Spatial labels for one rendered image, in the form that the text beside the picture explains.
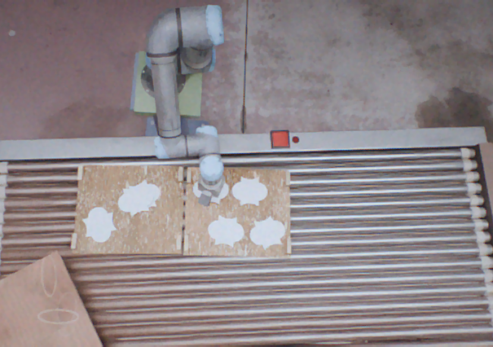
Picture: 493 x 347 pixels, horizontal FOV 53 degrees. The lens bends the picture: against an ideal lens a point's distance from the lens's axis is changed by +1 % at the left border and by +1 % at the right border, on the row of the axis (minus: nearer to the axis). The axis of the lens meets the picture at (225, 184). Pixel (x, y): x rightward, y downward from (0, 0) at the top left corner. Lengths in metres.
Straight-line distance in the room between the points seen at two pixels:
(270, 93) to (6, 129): 1.62
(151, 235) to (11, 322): 0.56
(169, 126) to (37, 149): 0.67
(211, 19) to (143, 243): 0.87
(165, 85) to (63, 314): 0.86
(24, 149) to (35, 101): 1.15
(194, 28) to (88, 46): 1.87
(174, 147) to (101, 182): 0.44
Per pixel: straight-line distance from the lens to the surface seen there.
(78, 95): 3.21
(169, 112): 1.62
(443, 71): 3.54
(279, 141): 2.03
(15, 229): 2.05
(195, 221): 1.91
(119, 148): 2.04
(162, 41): 1.55
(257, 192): 1.93
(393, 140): 2.17
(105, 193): 1.97
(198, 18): 1.55
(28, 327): 1.87
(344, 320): 1.96
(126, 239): 1.92
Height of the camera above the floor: 2.81
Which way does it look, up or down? 75 degrees down
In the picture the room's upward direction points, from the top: 8 degrees clockwise
